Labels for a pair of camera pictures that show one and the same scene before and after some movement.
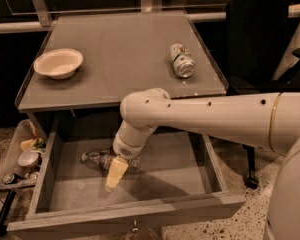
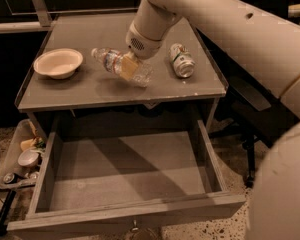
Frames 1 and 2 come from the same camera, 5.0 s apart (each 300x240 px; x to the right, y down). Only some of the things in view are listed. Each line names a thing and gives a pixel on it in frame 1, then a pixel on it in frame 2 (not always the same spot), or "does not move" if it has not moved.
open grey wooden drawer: x=172 y=181 does not move
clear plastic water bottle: x=104 y=158 to x=111 y=60
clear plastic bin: x=21 y=166 does not move
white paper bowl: x=59 y=64 does not move
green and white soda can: x=182 y=61 does not move
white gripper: x=124 y=149 to x=144 y=45
